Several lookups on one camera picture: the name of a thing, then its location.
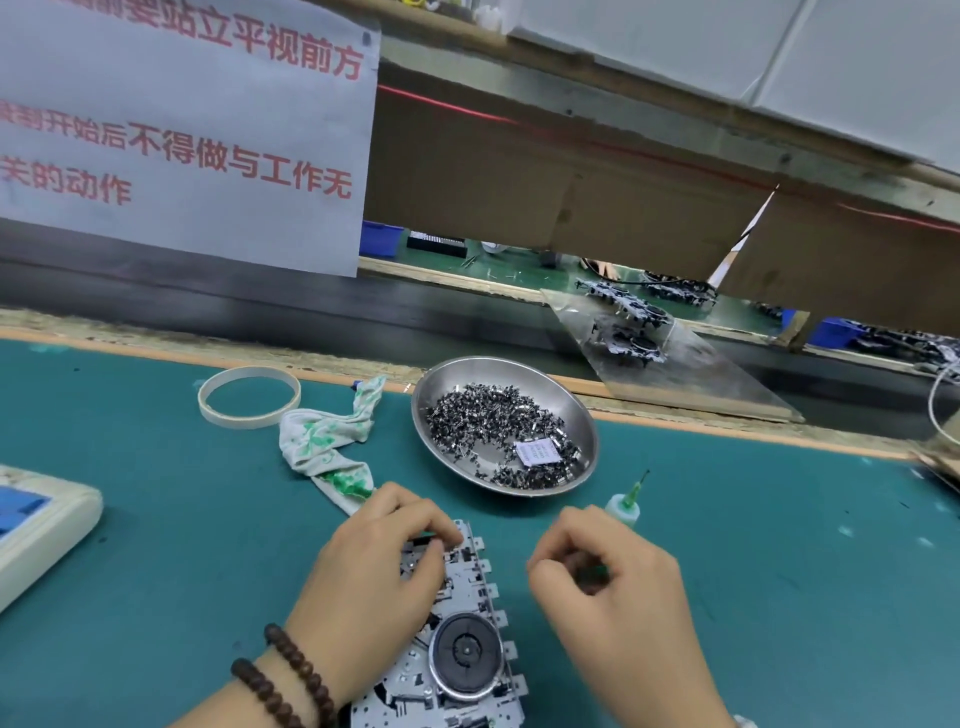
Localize person's right hand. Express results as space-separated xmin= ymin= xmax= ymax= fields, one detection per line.
xmin=525 ymin=505 xmax=737 ymax=728

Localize person's left hand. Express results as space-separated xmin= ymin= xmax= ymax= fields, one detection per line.
xmin=285 ymin=481 xmax=465 ymax=707

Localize cassette mechanism plate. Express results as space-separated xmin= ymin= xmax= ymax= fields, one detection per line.
xmin=348 ymin=519 xmax=530 ymax=728

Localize green glue squeeze bottle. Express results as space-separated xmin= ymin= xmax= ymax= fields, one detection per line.
xmin=604 ymin=468 xmax=654 ymax=527

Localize white green-stained cloth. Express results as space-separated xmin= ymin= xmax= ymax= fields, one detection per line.
xmin=277 ymin=373 xmax=389 ymax=516

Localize pile of small metal parts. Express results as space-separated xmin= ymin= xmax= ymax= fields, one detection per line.
xmin=424 ymin=382 xmax=587 ymax=491

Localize round metal bowl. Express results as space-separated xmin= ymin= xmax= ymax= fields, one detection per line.
xmin=409 ymin=354 xmax=602 ymax=498

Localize finished mechanisms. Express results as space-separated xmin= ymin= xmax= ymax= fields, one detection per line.
xmin=577 ymin=270 xmax=722 ymax=369

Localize black conveyor belt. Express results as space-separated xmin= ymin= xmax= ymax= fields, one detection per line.
xmin=0 ymin=217 xmax=960 ymax=440

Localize clear plastic sheet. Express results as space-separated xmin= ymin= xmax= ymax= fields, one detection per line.
xmin=543 ymin=288 xmax=807 ymax=425

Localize white blue power strip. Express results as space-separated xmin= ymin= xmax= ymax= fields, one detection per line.
xmin=0 ymin=463 xmax=107 ymax=614

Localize blue plastic bin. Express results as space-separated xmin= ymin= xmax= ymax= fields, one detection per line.
xmin=360 ymin=220 xmax=410 ymax=260
xmin=780 ymin=309 xmax=872 ymax=353

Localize black flat box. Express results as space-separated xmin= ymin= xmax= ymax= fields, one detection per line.
xmin=406 ymin=231 xmax=470 ymax=258

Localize brown cardboard panel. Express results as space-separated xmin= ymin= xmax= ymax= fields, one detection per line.
xmin=367 ymin=82 xmax=960 ymax=339

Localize white paper sign red text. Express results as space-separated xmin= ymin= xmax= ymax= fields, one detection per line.
xmin=0 ymin=0 xmax=383 ymax=279

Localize wooden shelf beam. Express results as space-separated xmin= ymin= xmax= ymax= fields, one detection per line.
xmin=375 ymin=15 xmax=960 ymax=227

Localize brown bead bracelet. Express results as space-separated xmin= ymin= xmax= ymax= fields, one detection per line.
xmin=231 ymin=622 xmax=341 ymax=728

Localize white tape ring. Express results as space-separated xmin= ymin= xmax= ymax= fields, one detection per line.
xmin=196 ymin=364 xmax=303 ymax=431

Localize white cable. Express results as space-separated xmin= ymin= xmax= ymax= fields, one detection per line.
xmin=927 ymin=357 xmax=960 ymax=452

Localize red cord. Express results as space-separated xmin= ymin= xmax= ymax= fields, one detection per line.
xmin=375 ymin=82 xmax=960 ymax=234

